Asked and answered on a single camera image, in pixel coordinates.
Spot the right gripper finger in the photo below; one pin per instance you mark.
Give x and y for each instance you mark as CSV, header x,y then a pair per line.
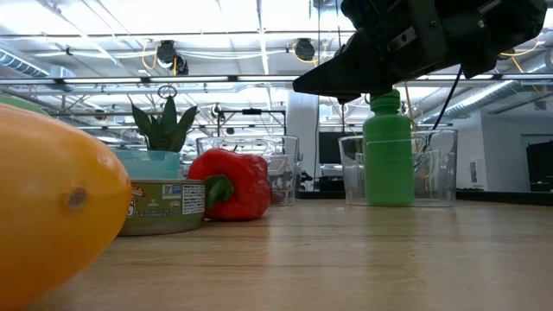
x,y
354,69

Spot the green plastic bottle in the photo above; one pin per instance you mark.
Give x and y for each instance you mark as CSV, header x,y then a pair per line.
x,y
389,173

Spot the red bell pepper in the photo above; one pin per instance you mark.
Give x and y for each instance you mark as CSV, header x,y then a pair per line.
x,y
242,181

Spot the tuna can pull tab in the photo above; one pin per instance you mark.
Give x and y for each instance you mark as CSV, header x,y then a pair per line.
x,y
160,207

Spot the yellow mango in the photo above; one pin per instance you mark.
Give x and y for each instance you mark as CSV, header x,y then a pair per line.
x,y
52,207

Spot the green apple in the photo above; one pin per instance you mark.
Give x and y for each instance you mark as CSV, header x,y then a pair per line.
x,y
17,103

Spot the black ceiling fixture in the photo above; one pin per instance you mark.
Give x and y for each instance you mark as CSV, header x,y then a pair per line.
x,y
166,54
304,49

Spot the black computer monitor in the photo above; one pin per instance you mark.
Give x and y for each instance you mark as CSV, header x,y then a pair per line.
x,y
330,149

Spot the clear plastic bin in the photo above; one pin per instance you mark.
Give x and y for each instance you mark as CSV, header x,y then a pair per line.
x,y
281,173
436,173

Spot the black equipment rack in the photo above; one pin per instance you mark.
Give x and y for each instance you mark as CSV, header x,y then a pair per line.
x,y
540,164

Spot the snake plant white pot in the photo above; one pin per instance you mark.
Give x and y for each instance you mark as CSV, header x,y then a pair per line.
x,y
166,129

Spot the teal plastic tray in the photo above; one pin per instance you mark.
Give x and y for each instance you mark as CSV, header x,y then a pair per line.
x,y
147,164

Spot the black distant frame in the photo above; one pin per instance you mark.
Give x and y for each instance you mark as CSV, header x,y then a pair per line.
x,y
252,111

